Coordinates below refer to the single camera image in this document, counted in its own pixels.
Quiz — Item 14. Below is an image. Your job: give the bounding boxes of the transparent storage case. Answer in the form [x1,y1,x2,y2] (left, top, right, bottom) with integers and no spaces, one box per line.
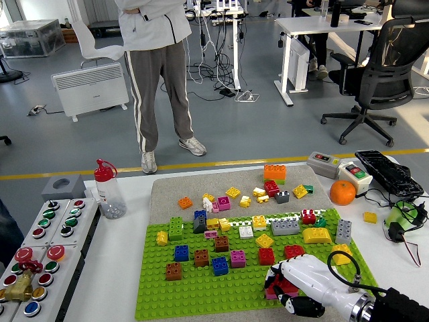
[0,19,66,60]

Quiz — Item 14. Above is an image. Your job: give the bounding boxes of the brass valve with red handle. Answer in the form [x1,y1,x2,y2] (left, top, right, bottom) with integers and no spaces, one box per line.
[3,260,44,303]

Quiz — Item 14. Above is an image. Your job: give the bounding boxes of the orange fruit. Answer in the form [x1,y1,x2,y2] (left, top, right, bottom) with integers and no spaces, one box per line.
[329,180,357,206]

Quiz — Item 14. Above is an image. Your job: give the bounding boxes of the black servo with wires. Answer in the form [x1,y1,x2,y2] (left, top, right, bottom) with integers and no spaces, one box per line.
[387,222,423,268]

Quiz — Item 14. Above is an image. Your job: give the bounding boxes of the white plastic chair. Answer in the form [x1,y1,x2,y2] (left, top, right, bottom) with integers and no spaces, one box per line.
[72,19,125,70]

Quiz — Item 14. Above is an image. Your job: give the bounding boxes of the large yellow square brick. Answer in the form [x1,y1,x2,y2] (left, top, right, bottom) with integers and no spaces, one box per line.
[331,244,354,266]

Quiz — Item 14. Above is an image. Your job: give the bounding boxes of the white desk with cables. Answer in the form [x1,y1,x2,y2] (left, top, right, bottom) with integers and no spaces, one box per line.
[187,0,251,91]

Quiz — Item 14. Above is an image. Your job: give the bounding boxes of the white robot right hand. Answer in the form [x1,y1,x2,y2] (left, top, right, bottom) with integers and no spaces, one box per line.
[263,254,365,319]

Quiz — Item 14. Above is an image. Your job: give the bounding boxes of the brown square brick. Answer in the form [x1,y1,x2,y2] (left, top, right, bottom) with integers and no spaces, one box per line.
[214,235,231,253]
[166,262,184,282]
[194,249,210,268]

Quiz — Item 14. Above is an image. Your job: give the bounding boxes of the person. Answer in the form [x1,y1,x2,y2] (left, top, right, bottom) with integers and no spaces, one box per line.
[290,0,331,81]
[113,0,208,174]
[0,199,25,269]

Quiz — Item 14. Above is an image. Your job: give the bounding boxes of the red rounded brick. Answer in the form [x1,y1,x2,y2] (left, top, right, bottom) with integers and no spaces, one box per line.
[284,244,306,260]

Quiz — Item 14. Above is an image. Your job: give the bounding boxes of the long orange brick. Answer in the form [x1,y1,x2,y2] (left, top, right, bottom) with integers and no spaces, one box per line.
[263,164,288,181]

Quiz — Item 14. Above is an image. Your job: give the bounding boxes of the white office desk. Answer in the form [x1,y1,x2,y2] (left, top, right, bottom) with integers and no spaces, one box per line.
[273,13,383,107]

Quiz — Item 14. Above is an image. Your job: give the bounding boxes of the clear bottle with red cap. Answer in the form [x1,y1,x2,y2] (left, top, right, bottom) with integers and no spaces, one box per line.
[93,158,127,220]

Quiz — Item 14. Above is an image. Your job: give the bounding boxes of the yellow curved long brick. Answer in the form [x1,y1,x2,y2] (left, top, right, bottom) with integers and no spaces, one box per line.
[302,227,332,244]

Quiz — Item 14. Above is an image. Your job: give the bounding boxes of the grey four-button control box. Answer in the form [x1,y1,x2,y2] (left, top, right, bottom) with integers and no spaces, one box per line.
[49,197,101,248]
[21,199,72,248]

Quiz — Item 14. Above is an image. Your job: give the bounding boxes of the dark grey slope brick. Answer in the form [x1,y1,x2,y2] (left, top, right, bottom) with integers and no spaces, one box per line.
[193,215,208,235]

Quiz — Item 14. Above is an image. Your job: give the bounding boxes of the grey box with mushroom button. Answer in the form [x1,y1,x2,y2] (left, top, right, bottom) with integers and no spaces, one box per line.
[0,246,48,322]
[11,244,84,322]

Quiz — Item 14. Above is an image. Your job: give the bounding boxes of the black fan stand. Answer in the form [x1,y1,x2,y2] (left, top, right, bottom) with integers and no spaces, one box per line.
[0,55,23,84]

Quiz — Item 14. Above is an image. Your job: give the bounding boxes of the grey floor socket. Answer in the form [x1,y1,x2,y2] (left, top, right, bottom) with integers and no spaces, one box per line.
[26,104,48,117]

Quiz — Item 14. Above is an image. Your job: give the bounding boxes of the black keyboard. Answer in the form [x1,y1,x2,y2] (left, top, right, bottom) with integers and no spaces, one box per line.
[354,150,425,198]

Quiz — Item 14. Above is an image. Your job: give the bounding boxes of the grey switch box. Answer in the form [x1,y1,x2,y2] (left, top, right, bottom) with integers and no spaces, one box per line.
[306,151,343,179]

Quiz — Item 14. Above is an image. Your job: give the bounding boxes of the white panel heater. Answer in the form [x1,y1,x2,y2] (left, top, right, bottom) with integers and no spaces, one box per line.
[50,62,130,123]

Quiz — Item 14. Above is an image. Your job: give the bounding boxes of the dark red square brick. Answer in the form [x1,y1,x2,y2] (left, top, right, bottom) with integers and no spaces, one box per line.
[263,180,281,198]

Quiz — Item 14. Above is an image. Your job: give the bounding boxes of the long magenta brick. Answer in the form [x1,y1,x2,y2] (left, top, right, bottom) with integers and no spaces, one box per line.
[265,288,299,301]

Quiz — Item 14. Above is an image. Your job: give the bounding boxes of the grey felt mat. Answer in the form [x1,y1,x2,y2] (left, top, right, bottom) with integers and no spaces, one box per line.
[148,164,393,322]

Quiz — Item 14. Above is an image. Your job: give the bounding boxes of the white red-green switch box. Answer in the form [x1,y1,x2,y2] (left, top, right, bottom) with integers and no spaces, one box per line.
[339,162,373,197]

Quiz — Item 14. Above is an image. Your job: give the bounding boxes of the grey block with round hole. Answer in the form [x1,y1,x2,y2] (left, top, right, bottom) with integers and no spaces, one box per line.
[41,174,86,203]

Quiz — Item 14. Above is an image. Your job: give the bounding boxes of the magenta square brick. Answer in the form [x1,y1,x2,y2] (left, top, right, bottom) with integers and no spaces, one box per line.
[230,250,247,268]

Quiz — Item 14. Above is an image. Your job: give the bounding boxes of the long grey brick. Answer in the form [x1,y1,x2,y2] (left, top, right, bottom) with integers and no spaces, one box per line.
[270,219,301,236]

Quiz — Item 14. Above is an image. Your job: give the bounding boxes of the black plug with cord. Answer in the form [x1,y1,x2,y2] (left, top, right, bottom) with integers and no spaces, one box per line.
[363,187,429,229]

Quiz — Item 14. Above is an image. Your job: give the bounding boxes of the green studded baseplate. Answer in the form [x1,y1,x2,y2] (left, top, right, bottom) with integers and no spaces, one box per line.
[134,207,383,320]

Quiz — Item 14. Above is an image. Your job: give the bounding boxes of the long red brick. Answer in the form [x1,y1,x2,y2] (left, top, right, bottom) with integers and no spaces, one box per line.
[267,276,300,297]

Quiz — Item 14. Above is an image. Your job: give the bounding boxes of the black mesh office chair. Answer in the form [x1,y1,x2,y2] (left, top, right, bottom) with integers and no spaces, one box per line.
[320,0,429,148]

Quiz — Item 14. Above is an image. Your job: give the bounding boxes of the white panel under desk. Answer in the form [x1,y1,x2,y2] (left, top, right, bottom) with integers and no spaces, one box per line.
[287,35,310,92]

